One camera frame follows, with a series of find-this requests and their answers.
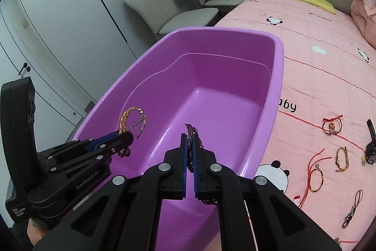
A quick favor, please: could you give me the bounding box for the multicolour woven double bracelet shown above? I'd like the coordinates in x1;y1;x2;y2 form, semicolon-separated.
118;106;148;138

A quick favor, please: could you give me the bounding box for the brown cord flower pendant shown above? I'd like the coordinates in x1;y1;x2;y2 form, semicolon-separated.
185;124;218;205

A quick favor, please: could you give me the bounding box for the red string colourful bracelet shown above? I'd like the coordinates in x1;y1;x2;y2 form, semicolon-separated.
297;148;333;209

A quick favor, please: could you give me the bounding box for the red cord charm bracelet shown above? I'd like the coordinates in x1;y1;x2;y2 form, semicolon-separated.
321;114;344;136

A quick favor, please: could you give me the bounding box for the yellow braided bracelet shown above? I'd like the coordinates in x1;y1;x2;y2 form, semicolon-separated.
335;146;351;173

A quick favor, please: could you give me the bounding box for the black cord strap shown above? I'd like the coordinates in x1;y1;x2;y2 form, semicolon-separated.
341;189;364;229

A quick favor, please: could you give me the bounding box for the yellow flower hair clip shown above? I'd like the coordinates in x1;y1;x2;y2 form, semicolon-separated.
361;155;366;167

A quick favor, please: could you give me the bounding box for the black wrist watch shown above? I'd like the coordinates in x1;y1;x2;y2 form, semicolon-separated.
365;119;376;164

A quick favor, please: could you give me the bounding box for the person's left hand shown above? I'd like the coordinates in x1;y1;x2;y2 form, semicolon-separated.
27;219;49;246

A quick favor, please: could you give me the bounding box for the purple plastic basin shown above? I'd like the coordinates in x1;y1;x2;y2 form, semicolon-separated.
73;26;285;251

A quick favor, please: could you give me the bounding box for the pink bed sheet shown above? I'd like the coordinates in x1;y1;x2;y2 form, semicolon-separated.
219;0;375;250

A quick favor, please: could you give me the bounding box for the white wardrobe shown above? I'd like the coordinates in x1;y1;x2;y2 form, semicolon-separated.
1;0;156;148

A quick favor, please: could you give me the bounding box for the beige near chair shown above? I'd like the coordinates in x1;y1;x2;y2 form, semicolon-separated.
123;0;219;38

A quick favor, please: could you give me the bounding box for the yellow small pillow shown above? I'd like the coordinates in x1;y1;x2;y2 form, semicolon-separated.
297;0;336;14

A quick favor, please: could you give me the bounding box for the pink folded quilt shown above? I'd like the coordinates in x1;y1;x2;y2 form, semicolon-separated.
351;0;376;48

